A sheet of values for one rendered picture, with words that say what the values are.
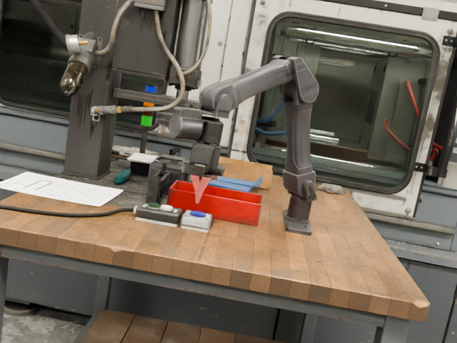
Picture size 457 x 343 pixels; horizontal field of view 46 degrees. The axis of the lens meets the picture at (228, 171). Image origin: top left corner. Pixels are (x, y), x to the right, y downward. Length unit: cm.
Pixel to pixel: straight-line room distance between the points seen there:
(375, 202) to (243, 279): 124
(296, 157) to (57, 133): 130
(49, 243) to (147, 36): 71
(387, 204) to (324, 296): 119
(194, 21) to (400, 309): 97
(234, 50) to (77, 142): 86
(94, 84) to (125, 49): 14
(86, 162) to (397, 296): 99
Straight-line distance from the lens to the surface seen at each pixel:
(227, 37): 225
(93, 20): 165
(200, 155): 118
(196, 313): 247
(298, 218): 149
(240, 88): 128
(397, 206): 228
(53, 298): 266
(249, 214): 142
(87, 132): 166
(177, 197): 142
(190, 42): 161
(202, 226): 130
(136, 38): 161
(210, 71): 226
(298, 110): 140
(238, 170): 189
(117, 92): 165
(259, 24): 220
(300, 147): 143
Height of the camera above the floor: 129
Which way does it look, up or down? 11 degrees down
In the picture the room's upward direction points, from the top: 10 degrees clockwise
